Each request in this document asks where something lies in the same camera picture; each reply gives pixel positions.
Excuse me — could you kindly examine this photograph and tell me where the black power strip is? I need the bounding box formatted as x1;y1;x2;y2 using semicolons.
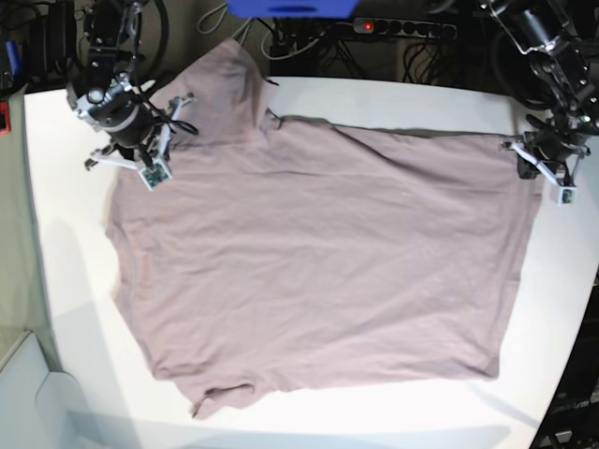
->
352;18;458;40

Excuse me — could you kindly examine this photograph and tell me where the blue box overhead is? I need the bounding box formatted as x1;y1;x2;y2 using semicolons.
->
226;0;358;19

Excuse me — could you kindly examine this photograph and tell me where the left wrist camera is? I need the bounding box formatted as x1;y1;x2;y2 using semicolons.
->
550;184;577;207

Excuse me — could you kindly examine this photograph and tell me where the red clamp at table edge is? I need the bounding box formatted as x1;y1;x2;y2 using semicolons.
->
0;101;10;136

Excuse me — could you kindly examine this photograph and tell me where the mauve t-shirt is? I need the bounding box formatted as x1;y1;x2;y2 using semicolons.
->
107;40;543;418

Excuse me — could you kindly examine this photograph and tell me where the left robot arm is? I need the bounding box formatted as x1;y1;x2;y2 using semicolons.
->
479;1;598;188

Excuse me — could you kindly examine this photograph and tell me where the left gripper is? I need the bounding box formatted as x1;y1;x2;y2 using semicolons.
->
501;129;591;186

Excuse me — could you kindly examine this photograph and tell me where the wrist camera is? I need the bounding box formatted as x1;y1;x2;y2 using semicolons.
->
138;160;172;191
550;184;577;207

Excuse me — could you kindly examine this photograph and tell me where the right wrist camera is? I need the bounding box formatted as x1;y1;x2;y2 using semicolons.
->
138;160;172;191

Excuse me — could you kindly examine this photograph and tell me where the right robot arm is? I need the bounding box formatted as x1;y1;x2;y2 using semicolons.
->
66;1;197;184

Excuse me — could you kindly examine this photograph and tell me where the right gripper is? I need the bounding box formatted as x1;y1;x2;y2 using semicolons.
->
84;93;198;173

